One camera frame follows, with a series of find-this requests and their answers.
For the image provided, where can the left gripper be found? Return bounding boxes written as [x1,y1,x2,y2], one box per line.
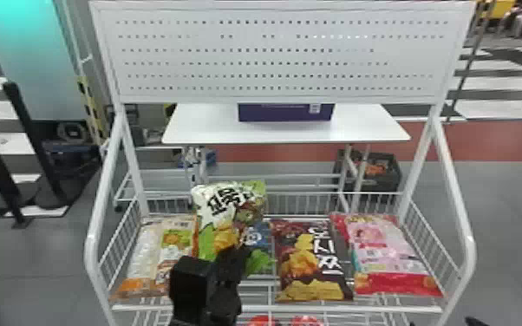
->
[210,244,254,325]

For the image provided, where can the green snack packet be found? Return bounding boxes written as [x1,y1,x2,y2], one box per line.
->
[191,179,269,263]

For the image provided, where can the blue snack packet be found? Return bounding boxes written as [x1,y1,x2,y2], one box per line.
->
[241,221,277,277]

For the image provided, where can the red snack packet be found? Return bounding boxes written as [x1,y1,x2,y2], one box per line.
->
[290,315,326,326]
[245,315,281,326]

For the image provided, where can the brown snack packet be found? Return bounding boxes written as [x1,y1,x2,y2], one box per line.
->
[270,218,356,303]

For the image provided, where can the orange snack packet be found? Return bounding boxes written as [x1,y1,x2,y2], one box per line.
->
[110,216,197,303]

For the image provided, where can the white side table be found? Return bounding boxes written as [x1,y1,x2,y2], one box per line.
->
[160,101,412,215]

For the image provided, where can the pink snack packet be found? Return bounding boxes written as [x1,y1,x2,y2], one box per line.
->
[330,212,444,298]

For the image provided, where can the purple box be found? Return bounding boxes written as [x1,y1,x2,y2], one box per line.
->
[238,102,336,123]

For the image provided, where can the black crate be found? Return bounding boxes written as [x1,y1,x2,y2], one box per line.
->
[332,149,402,193]

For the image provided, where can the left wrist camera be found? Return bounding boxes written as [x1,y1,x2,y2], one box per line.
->
[168,255,219,320]

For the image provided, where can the striped post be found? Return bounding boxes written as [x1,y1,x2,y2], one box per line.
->
[76,75,109,146]

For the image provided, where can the white wire rack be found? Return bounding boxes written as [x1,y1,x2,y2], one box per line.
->
[83,0,479,326]

